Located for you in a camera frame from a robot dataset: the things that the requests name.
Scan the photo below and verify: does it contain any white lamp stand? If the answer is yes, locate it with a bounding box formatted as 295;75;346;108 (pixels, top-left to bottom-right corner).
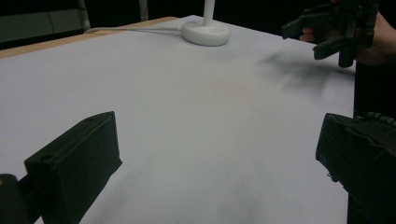
180;0;233;48

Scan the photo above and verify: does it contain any grey metal stand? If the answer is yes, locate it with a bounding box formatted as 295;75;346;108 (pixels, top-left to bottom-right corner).
77;0;92;32

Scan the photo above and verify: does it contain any white lamp cable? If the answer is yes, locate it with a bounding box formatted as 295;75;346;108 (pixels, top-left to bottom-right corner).
83;25;184;35

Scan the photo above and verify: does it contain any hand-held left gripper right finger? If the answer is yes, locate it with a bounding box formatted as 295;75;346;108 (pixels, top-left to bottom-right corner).
315;112;396;224

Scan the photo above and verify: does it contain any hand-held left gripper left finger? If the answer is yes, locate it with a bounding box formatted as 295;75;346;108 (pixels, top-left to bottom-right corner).
23;110;123;224

